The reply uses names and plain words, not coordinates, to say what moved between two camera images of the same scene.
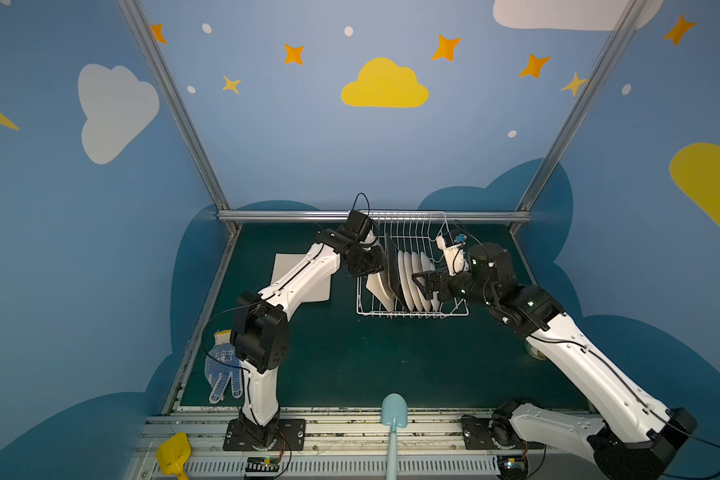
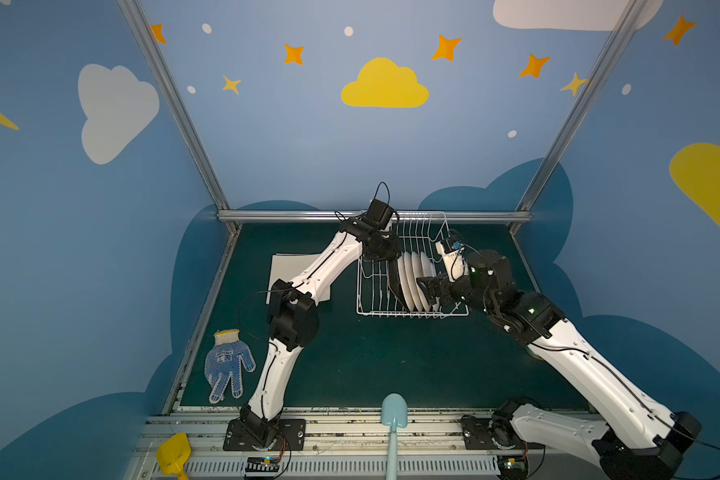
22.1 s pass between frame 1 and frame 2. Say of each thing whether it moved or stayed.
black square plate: stayed
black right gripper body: stayed
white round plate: stayed
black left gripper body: moved
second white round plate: stayed
